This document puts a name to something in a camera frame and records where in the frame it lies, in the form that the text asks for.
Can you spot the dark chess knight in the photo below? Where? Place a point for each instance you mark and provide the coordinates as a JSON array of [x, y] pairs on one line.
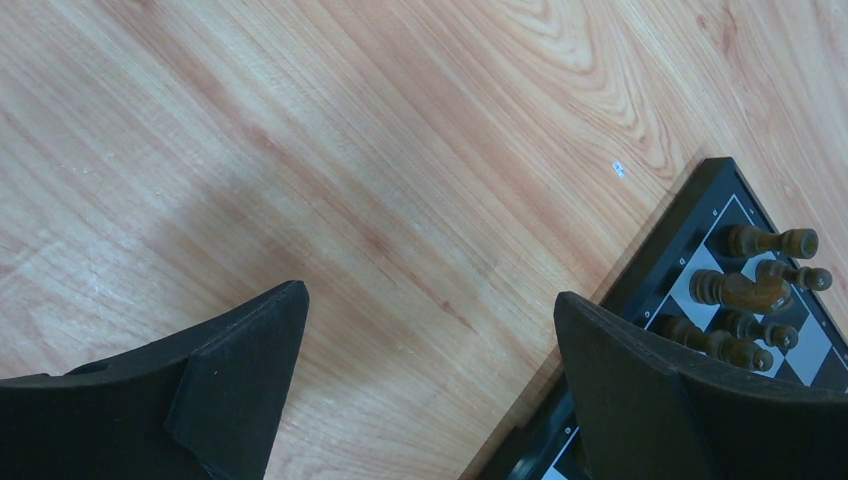
[[768, 294]]

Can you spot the dark chess bishop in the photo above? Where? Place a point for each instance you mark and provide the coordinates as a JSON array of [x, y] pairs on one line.
[[719, 344]]

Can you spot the black white chess board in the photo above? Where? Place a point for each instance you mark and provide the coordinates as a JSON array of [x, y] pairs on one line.
[[806, 344]]

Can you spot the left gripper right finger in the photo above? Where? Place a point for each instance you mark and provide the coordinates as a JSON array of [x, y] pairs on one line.
[[649, 408]]

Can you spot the dark chess pawn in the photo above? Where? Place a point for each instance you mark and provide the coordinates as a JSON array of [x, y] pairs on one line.
[[745, 326], [804, 278], [747, 241]]

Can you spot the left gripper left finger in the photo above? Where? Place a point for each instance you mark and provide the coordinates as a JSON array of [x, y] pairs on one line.
[[203, 403]]

